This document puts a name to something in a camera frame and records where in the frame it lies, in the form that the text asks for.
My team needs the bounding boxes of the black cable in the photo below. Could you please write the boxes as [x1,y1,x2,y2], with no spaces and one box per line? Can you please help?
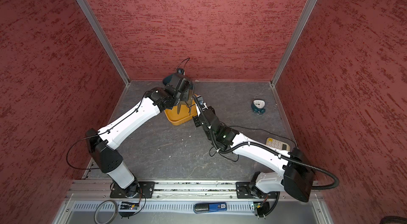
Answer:
[208,124,298,163]

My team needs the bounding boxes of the grey cable spool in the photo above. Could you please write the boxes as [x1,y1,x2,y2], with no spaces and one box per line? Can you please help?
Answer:
[177,90,194,125]

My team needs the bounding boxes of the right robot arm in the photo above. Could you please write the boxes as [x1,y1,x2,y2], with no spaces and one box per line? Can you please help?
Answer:
[193,110,315,202]

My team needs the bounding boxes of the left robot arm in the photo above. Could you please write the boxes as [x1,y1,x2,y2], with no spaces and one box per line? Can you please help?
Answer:
[86,73,194,198]

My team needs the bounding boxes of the teal plastic tray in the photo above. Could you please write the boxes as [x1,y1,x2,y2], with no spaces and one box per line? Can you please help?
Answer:
[162,74,173,86]

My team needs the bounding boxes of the yellow plastic tray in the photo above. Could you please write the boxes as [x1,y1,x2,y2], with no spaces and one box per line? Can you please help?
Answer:
[164,97,197,126]

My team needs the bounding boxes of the teal kitchen scale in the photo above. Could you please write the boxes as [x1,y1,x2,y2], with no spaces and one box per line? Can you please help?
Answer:
[251,99,266,115]

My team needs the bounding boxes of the beige calculator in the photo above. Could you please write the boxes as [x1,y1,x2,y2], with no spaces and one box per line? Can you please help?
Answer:
[266,138,291,152]

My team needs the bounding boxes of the blue black handheld device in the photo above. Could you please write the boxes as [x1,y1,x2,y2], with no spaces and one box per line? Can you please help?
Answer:
[193,202,227,214]

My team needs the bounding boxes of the left corner aluminium profile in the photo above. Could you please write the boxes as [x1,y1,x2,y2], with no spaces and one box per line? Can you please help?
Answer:
[76,0,131,87]

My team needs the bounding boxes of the corner aluminium profile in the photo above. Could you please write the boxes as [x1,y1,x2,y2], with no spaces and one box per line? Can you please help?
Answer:
[271,0,318,87]
[76,0,131,87]

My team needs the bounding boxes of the right corner aluminium profile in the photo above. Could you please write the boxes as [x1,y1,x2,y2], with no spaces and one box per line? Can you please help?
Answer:
[271,0,318,87]

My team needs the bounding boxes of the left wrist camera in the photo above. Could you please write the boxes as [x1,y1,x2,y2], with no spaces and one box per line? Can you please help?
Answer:
[176,68,185,75]

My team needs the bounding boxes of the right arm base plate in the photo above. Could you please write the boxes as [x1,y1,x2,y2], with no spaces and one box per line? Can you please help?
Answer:
[235,182,256,199]

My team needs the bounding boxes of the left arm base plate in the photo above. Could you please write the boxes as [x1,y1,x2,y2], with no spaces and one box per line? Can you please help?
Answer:
[110,181,156,200]

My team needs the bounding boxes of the aluminium rail frame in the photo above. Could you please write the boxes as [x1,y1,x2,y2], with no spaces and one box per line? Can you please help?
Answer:
[66,179,322,202]

